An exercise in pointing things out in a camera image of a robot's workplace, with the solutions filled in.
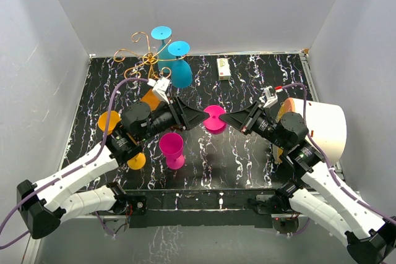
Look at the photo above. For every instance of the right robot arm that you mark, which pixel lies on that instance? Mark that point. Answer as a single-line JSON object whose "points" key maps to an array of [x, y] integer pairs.
{"points": [[308, 139]]}

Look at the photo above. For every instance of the blue wine glass front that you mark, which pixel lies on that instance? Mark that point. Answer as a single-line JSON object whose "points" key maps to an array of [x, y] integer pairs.
{"points": [[181, 73]]}

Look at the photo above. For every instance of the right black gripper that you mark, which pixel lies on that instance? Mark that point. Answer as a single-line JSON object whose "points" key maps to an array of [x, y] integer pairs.
{"points": [[248, 117]]}

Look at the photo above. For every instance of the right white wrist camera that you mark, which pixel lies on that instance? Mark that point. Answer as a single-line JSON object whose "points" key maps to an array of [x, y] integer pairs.
{"points": [[271, 95]]}

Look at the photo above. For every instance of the orange wine glass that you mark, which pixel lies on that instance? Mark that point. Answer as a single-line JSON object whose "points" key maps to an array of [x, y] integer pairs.
{"points": [[137, 162], [108, 121]]}

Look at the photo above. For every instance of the orange wine glass front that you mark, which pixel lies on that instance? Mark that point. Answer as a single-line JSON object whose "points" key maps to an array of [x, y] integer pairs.
{"points": [[137, 162]]}

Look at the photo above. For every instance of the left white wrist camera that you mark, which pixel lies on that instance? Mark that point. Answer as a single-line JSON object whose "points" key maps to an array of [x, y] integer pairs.
{"points": [[159, 88]]}

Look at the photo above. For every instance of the pink wine glass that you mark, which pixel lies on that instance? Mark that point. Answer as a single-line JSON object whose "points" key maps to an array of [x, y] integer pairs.
{"points": [[172, 146], [214, 124]]}

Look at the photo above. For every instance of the orange wine glass rear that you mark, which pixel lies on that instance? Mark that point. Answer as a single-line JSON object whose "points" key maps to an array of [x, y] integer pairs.
{"points": [[108, 121]]}

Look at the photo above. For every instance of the gold wire glass rack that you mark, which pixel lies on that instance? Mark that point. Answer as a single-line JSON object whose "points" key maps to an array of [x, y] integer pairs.
{"points": [[149, 59]]}

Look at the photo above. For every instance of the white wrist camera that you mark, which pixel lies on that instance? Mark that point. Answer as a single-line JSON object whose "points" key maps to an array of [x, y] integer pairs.
{"points": [[271, 95], [159, 88]]}

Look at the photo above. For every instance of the blue wine glass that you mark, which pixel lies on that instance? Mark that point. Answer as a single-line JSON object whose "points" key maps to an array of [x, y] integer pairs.
{"points": [[163, 33], [181, 73]]}

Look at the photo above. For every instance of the black front mounting rail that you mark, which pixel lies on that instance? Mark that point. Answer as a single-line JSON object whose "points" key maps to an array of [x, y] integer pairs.
{"points": [[220, 207]]}

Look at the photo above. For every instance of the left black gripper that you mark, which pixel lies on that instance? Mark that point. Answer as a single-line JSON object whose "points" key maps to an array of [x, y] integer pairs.
{"points": [[184, 117]]}

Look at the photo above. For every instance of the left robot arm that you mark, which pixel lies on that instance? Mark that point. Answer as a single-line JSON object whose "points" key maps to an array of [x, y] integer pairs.
{"points": [[45, 204]]}

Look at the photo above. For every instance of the white bucket orange lid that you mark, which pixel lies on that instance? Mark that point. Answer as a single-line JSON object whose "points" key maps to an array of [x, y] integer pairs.
{"points": [[326, 123]]}

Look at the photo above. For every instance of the small white box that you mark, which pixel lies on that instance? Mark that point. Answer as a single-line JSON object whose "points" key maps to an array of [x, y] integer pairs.
{"points": [[223, 68]]}

